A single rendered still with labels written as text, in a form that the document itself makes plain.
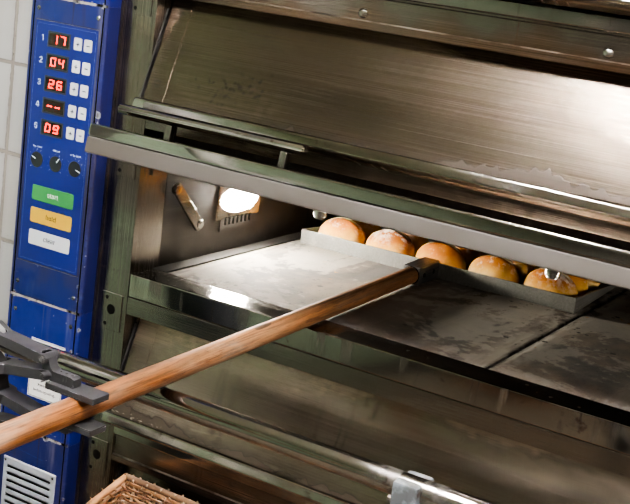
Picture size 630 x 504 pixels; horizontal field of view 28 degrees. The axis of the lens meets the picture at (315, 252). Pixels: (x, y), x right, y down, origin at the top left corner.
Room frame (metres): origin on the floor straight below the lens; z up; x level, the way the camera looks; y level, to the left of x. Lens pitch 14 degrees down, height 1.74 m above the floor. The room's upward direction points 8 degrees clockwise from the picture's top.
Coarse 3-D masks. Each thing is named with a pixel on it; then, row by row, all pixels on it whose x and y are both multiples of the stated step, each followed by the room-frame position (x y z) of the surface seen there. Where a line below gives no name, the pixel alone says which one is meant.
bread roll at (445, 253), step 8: (424, 248) 2.26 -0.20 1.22; (432, 248) 2.25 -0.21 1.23; (440, 248) 2.25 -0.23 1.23; (448, 248) 2.24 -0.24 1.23; (456, 248) 2.25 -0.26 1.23; (416, 256) 2.27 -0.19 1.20; (424, 256) 2.25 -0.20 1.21; (432, 256) 2.24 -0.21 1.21; (440, 256) 2.24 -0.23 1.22; (448, 256) 2.23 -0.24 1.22; (456, 256) 2.24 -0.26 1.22; (448, 264) 2.23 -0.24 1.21; (456, 264) 2.23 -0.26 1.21; (464, 264) 2.24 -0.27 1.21
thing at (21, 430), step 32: (352, 288) 1.95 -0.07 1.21; (384, 288) 2.01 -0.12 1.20; (288, 320) 1.74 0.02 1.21; (320, 320) 1.82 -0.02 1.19; (192, 352) 1.53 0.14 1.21; (224, 352) 1.58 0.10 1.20; (128, 384) 1.40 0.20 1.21; (160, 384) 1.45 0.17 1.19; (32, 416) 1.26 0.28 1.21; (64, 416) 1.29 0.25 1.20; (0, 448) 1.20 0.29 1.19
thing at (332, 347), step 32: (160, 288) 1.94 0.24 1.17; (192, 288) 1.93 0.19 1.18; (224, 320) 1.88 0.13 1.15; (256, 320) 1.85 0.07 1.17; (320, 352) 1.79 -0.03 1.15; (352, 352) 1.77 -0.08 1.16; (384, 352) 1.74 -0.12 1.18; (416, 352) 1.76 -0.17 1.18; (416, 384) 1.71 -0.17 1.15; (448, 384) 1.69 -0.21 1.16; (480, 384) 1.67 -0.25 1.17; (512, 384) 1.67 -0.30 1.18; (512, 416) 1.64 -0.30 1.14; (544, 416) 1.62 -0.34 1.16; (576, 416) 1.60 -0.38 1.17; (608, 416) 1.59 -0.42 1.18; (608, 448) 1.58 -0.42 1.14
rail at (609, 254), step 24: (144, 144) 1.79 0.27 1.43; (168, 144) 1.77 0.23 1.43; (240, 168) 1.71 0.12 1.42; (264, 168) 1.69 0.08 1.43; (336, 192) 1.63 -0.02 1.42; (360, 192) 1.62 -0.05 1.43; (384, 192) 1.61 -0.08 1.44; (432, 216) 1.57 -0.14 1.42; (456, 216) 1.55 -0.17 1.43; (480, 216) 1.54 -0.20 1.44; (528, 240) 1.50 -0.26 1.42; (552, 240) 1.49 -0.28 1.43; (576, 240) 1.48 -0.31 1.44; (624, 264) 1.44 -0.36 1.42
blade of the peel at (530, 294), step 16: (304, 240) 2.34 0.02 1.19; (320, 240) 2.33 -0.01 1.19; (336, 240) 2.31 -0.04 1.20; (432, 240) 2.51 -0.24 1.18; (368, 256) 2.28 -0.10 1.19; (384, 256) 2.27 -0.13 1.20; (400, 256) 2.25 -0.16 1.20; (448, 272) 2.21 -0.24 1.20; (464, 272) 2.19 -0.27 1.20; (480, 288) 2.18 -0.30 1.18; (496, 288) 2.16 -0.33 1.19; (512, 288) 2.15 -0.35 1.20; (528, 288) 2.14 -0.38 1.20; (608, 288) 2.29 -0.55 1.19; (544, 304) 2.12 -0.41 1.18; (560, 304) 2.11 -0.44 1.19; (576, 304) 2.10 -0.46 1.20
